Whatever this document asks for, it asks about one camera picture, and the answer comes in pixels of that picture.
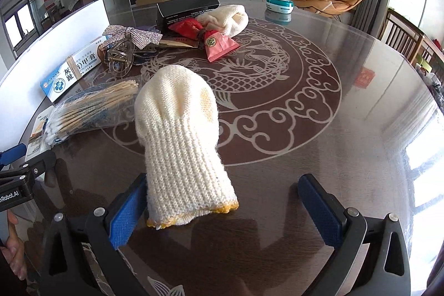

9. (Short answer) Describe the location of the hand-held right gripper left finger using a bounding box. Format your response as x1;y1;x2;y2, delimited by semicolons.
40;173;150;296

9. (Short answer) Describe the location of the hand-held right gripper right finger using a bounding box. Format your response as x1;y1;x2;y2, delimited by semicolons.
297;173;412;296

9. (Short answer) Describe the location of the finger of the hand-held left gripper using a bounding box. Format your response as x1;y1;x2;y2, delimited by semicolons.
0;143;28;169
21;150;58;179

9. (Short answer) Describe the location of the white blue paper packet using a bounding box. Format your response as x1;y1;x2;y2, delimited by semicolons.
28;110;52;158

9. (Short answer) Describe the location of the bag of cotton swabs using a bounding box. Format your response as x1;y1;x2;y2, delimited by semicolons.
43;76;143;146

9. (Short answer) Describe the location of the white blue medicine box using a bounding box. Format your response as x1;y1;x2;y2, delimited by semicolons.
40;39;109;103

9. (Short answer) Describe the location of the white knit glove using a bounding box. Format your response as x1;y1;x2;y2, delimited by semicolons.
196;4;249;38
135;65;240;230

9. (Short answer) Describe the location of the white storage container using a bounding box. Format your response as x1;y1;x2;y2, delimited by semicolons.
0;0;111;158

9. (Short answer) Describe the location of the clear gold claw clip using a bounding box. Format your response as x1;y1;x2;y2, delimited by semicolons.
104;36;139;78

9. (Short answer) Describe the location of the rhinestone bow hair clip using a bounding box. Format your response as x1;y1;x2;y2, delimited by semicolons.
98;25;163;50

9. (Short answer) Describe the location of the brown gold packet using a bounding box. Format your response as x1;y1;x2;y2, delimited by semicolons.
158;36;200;50

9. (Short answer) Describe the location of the red drawstring pouch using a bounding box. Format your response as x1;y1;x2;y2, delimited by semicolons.
168;19;241;64

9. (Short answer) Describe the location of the person's left hand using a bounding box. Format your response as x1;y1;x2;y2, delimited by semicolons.
0;212;28;281

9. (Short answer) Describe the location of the dark wooden slatted chair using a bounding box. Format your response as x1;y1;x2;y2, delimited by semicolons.
378;7;444;66

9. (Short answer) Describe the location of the teal round wipes box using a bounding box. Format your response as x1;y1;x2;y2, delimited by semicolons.
265;0;295;14

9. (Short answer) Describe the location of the black cardboard box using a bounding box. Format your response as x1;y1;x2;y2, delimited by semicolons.
156;0;221;30

